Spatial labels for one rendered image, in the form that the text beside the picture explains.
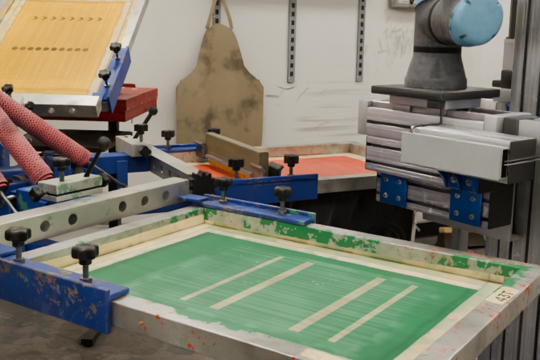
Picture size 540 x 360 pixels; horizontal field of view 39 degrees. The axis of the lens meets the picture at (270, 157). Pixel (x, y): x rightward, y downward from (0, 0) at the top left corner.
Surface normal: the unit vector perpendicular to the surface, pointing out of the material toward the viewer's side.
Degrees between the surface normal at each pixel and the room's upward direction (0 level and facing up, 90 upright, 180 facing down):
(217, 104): 90
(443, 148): 90
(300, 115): 90
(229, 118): 87
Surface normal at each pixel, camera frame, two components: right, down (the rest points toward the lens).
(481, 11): 0.24, 0.30
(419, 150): -0.78, 0.09
